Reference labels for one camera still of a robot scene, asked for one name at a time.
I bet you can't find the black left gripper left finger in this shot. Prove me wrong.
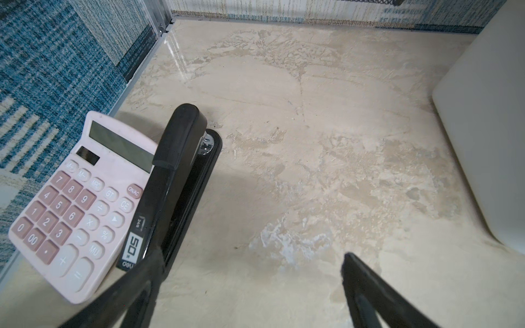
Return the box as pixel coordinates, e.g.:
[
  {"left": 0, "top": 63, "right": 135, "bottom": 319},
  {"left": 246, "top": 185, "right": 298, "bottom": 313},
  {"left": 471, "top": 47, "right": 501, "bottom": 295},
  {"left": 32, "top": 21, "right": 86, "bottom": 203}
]
[{"left": 61, "top": 248, "right": 164, "bottom": 327}]

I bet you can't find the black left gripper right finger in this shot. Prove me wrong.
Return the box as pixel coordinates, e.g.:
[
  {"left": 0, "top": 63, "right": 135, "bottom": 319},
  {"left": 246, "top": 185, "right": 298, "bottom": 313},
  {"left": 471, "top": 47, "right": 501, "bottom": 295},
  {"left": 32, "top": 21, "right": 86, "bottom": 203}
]
[{"left": 341, "top": 252, "right": 437, "bottom": 327}]

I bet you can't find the white plastic storage bin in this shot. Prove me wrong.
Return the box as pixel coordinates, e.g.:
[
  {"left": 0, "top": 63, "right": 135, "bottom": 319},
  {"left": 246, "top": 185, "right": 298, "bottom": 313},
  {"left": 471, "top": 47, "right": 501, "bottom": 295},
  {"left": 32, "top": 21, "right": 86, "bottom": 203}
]
[{"left": 432, "top": 1, "right": 524, "bottom": 252}]

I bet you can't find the pink calculator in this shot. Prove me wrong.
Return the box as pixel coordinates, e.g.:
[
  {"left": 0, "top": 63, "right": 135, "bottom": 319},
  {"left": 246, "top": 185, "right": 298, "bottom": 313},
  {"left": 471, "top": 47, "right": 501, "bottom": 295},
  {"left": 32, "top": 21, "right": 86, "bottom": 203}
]
[{"left": 8, "top": 111, "right": 157, "bottom": 304}]

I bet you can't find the black stapler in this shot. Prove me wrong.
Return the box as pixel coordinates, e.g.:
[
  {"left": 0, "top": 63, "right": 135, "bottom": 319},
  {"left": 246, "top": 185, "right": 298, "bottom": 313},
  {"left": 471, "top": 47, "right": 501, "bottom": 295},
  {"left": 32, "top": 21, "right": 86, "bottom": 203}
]
[{"left": 116, "top": 103, "right": 222, "bottom": 271}]

